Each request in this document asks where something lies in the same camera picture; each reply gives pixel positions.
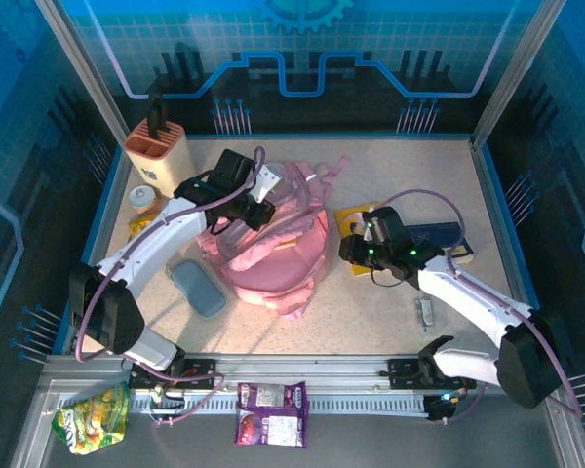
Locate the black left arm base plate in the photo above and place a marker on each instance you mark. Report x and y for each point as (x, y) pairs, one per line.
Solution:
(202, 373)

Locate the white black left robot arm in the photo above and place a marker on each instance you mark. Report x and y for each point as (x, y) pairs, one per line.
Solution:
(156, 234)

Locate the green snack bag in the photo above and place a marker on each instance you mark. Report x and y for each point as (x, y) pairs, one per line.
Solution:
(90, 419)

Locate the small can white lid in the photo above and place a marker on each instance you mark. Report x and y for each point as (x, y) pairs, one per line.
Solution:
(144, 197)

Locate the aluminium frame post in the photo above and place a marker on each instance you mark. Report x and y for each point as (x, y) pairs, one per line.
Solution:
(517, 73)
(84, 73)

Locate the yellow snack bag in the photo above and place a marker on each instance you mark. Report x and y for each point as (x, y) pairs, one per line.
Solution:
(139, 225)

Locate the beige knife block orange top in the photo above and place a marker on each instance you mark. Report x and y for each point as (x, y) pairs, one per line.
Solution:
(168, 170)

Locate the small white silver item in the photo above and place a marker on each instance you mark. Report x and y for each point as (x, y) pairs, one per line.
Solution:
(426, 312)

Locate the pink student backpack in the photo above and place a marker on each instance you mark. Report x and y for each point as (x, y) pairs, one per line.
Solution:
(283, 273)

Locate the grey pencil case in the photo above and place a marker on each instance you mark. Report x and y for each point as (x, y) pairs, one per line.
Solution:
(197, 290)

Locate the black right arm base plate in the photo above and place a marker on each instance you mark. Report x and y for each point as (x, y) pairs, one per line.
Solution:
(402, 373)

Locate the dark blue book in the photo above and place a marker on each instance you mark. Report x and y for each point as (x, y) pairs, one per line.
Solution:
(443, 236)

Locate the small black controller box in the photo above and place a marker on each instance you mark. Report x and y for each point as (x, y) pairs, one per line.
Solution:
(441, 407)

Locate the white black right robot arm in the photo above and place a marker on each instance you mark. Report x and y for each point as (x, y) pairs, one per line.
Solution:
(468, 297)

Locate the purple snack packet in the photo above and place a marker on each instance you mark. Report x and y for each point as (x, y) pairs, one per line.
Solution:
(273, 419)

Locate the aluminium front beam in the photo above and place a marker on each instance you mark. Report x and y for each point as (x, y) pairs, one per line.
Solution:
(302, 365)

